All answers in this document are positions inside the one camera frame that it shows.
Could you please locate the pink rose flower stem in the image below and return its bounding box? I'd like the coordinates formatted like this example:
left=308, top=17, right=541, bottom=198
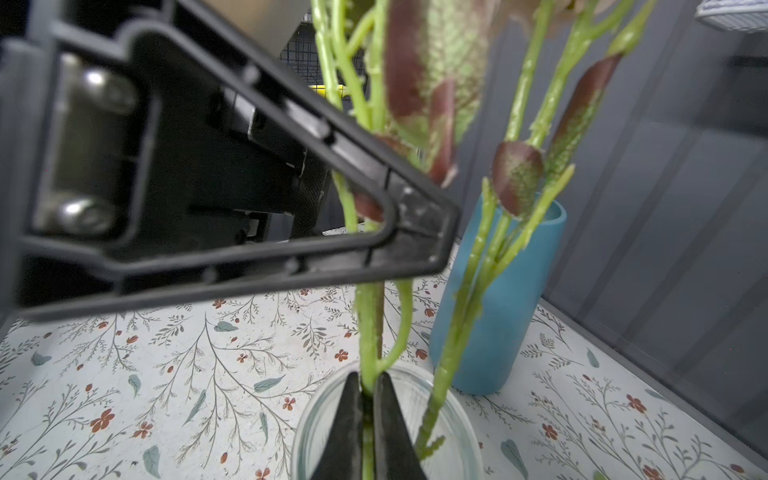
left=308, top=0, right=499, bottom=480

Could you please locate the cream rose flower spray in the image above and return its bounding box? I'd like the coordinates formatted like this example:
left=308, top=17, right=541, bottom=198
left=414, top=1, right=656, bottom=459

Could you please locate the yellow tag on basket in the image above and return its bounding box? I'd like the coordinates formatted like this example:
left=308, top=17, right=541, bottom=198
left=310, top=85, right=349, bottom=98

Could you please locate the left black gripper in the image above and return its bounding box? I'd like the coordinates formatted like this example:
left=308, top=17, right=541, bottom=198
left=1, top=1, right=460, bottom=320

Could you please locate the teal cylindrical vase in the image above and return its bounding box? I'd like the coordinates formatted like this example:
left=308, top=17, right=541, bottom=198
left=429, top=201, right=568, bottom=396

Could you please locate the black wire mesh basket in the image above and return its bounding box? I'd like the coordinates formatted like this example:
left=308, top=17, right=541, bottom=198
left=279, top=10, right=369, bottom=104

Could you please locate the floral patterned table mat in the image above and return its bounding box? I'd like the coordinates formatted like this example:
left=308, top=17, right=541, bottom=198
left=1, top=286, right=767, bottom=479

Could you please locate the white wire mesh basket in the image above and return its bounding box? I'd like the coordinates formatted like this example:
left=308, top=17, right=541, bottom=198
left=695, top=0, right=767, bottom=33

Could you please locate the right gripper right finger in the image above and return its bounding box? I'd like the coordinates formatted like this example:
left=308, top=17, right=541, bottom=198
left=373, top=373, right=427, bottom=480

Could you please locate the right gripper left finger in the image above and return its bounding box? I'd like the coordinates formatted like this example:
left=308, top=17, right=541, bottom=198
left=311, top=372, right=364, bottom=480

